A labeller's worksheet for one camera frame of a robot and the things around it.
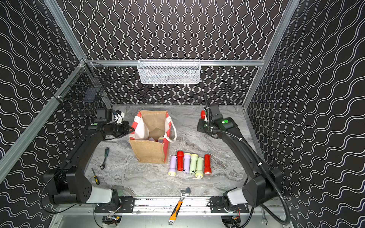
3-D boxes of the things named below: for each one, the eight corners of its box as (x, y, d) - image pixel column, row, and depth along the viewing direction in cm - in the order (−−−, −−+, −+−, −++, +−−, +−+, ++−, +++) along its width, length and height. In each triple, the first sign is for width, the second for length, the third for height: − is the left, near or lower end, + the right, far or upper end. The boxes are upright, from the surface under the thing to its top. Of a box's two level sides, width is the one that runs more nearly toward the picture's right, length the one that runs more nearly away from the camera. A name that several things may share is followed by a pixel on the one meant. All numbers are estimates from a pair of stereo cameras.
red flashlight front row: (176, 171, 87) (176, 169, 86) (177, 152, 95) (177, 150, 93) (183, 171, 87) (183, 169, 86) (183, 152, 95) (183, 150, 93)
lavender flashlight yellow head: (168, 175, 86) (168, 173, 84) (171, 157, 94) (170, 154, 91) (175, 176, 86) (175, 174, 84) (177, 157, 94) (177, 155, 91)
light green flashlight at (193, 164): (189, 174, 87) (189, 172, 84) (190, 156, 94) (191, 153, 92) (196, 174, 87) (196, 172, 84) (197, 156, 94) (197, 154, 91)
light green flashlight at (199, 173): (194, 177, 85) (195, 176, 83) (195, 158, 93) (195, 156, 91) (202, 178, 85) (203, 176, 83) (202, 159, 93) (203, 157, 90)
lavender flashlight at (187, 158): (183, 173, 87) (183, 171, 84) (183, 155, 94) (183, 153, 91) (191, 173, 87) (191, 171, 84) (190, 155, 94) (190, 153, 91)
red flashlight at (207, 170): (204, 174, 87) (204, 172, 85) (204, 155, 95) (204, 153, 92) (210, 174, 87) (211, 173, 84) (210, 156, 94) (210, 154, 92)
